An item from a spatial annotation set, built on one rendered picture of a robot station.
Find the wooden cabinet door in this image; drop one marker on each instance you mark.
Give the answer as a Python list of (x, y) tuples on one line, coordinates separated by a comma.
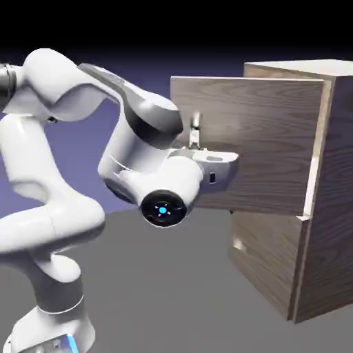
[(270, 262), (262, 138)]

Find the wooden cabinet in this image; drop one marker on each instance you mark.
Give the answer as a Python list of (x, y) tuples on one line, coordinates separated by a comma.
[(331, 193)]

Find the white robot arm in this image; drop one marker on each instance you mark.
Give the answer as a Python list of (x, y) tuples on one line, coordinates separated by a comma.
[(69, 91)]

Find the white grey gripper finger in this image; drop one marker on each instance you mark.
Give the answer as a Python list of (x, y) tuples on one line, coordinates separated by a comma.
[(194, 139)]

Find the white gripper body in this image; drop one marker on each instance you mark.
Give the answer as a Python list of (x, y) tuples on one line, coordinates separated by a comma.
[(220, 159)]

